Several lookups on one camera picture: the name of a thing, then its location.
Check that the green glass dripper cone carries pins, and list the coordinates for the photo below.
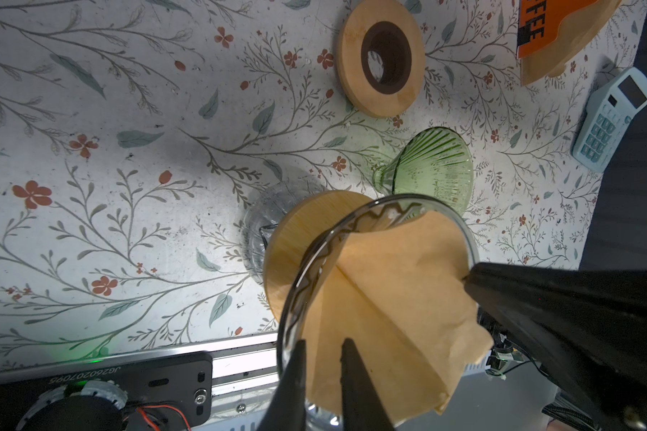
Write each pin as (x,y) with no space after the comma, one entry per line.
(437,163)

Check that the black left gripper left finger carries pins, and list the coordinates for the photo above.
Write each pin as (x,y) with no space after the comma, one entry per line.
(287,411)

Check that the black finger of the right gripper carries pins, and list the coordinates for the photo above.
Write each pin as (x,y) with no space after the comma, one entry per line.
(587,328)

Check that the wooden dripper ring base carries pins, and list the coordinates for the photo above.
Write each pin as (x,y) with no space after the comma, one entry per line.
(302,225)

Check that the grey glass dripper cone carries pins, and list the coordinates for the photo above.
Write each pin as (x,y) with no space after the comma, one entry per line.
(320,258)

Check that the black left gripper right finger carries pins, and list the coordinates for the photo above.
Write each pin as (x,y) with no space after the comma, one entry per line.
(362,407)

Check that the light blue calculator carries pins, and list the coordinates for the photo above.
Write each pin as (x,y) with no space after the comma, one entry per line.
(608,114)

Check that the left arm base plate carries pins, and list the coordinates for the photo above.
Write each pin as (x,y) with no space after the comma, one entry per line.
(161,393)

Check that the clear grey glass carafe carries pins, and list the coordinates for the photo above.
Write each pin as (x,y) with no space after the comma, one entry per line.
(264,216)

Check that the orange coffee filter pack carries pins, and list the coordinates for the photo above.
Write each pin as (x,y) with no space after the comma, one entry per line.
(551,32)

